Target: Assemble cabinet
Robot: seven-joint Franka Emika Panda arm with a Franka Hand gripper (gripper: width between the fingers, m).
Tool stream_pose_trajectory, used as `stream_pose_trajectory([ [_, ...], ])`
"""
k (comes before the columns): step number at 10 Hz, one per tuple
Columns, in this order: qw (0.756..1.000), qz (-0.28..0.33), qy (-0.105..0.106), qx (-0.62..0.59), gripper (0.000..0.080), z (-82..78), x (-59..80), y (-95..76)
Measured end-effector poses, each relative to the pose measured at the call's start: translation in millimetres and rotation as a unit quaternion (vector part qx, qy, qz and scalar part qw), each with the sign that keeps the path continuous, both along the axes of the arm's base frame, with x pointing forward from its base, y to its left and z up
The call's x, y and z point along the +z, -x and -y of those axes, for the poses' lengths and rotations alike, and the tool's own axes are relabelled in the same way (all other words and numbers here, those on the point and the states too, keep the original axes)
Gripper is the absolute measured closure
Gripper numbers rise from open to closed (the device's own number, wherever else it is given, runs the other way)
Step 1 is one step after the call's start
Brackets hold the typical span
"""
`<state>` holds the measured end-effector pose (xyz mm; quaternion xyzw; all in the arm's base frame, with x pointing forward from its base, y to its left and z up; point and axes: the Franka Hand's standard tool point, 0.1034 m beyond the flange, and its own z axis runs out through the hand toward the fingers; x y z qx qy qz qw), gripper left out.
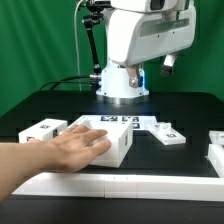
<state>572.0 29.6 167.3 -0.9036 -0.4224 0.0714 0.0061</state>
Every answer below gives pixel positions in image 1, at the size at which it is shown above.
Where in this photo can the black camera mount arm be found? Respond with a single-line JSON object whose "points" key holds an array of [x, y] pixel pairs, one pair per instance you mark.
{"points": [[96, 8]]}

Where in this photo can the white cabinet door with knob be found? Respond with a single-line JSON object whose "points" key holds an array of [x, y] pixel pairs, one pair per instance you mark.
{"points": [[166, 134]]}

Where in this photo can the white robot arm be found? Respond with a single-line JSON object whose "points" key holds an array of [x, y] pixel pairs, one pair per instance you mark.
{"points": [[138, 31]]}

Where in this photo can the person's bare hand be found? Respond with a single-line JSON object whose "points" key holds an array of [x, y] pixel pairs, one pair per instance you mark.
{"points": [[75, 148]]}

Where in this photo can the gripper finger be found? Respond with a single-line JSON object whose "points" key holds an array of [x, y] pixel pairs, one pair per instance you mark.
{"points": [[168, 66], [133, 77]]}

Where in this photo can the white cabinet top block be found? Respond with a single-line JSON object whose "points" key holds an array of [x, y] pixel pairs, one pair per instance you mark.
{"points": [[45, 130]]}

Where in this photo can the person's forearm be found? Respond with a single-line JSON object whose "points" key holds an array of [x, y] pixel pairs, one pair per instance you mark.
{"points": [[20, 162]]}

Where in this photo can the white U-shaped frame fence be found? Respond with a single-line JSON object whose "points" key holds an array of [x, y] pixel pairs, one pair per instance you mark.
{"points": [[125, 186]]}

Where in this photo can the white cabinet body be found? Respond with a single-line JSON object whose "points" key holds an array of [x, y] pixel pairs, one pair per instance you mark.
{"points": [[119, 133]]}

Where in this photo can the white marker base plate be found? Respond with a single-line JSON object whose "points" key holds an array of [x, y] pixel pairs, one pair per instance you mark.
{"points": [[139, 122]]}

